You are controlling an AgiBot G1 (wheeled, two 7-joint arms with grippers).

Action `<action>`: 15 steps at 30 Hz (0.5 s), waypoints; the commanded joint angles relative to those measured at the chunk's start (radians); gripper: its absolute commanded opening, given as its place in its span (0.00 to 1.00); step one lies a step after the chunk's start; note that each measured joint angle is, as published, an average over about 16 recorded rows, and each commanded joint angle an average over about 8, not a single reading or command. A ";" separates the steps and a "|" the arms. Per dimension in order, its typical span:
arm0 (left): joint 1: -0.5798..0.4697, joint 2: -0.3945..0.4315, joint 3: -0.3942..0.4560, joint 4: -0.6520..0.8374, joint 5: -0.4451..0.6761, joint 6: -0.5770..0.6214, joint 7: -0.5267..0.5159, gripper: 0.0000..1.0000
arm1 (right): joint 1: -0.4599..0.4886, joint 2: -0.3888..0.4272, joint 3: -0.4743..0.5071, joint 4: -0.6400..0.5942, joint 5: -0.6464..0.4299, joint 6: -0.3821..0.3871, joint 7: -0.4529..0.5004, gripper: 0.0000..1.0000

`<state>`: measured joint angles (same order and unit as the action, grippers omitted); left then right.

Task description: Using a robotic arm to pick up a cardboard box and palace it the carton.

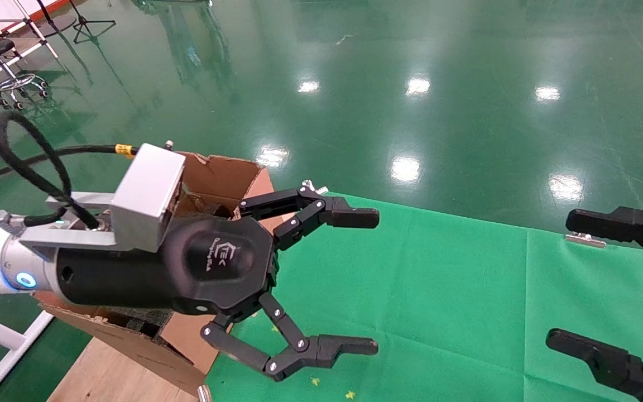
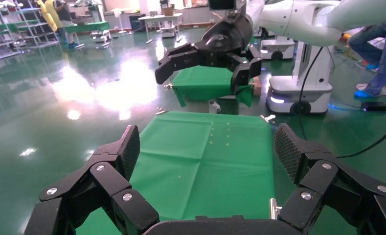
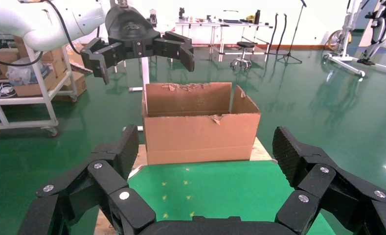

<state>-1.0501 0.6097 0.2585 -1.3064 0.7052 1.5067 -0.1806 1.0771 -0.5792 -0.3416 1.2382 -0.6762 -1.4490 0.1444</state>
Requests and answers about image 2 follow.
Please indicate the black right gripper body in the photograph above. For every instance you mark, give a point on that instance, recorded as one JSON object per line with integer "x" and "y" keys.
{"x": 228, "y": 35}

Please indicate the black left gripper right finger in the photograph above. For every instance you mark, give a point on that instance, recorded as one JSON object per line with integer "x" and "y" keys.
{"x": 335, "y": 191}

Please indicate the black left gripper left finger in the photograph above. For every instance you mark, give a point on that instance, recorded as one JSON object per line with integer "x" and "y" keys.
{"x": 95, "y": 191}

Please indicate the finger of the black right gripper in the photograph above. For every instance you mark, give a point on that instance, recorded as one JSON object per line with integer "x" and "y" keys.
{"x": 248, "y": 69}
{"x": 179, "y": 61}

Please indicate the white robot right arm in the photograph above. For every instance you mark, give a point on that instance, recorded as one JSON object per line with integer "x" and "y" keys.
{"x": 293, "y": 16}

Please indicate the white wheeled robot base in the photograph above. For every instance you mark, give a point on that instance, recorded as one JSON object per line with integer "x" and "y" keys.
{"x": 312, "y": 81}
{"x": 278, "y": 48}

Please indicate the small brown cardboard box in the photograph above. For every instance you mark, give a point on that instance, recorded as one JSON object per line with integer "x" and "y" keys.
{"x": 168, "y": 10}

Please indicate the green cloth covered table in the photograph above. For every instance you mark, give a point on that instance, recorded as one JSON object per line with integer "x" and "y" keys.
{"x": 205, "y": 81}

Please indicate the white work table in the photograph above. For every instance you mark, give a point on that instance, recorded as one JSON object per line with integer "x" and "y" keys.
{"x": 160, "y": 18}

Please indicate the white plastic pipe piece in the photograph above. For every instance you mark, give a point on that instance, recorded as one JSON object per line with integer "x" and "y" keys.
{"x": 214, "y": 106}

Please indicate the silver metal cloth clip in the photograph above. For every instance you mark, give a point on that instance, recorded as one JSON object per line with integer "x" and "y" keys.
{"x": 273, "y": 207}
{"x": 268, "y": 118}
{"x": 162, "y": 112}

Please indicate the black power brick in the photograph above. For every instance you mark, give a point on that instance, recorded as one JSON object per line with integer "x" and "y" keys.
{"x": 374, "y": 106}

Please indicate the long green topped table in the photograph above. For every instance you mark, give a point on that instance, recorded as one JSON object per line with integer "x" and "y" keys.
{"x": 87, "y": 26}

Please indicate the green table cloth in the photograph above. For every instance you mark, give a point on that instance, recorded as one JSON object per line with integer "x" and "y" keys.
{"x": 196, "y": 168}

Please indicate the person in dark shirt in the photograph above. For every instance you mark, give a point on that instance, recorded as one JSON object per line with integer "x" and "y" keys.
{"x": 64, "y": 19}

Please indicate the person in blue jeans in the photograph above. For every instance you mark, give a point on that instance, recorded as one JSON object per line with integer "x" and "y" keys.
{"x": 380, "y": 58}

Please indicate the person in yellow coat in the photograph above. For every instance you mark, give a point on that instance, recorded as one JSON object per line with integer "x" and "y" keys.
{"x": 48, "y": 16}

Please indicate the metal storage shelf rack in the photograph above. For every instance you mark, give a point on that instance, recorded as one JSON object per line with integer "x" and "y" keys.
{"x": 8, "y": 35}

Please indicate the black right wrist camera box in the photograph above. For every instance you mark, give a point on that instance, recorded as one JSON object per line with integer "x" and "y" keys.
{"x": 222, "y": 4}

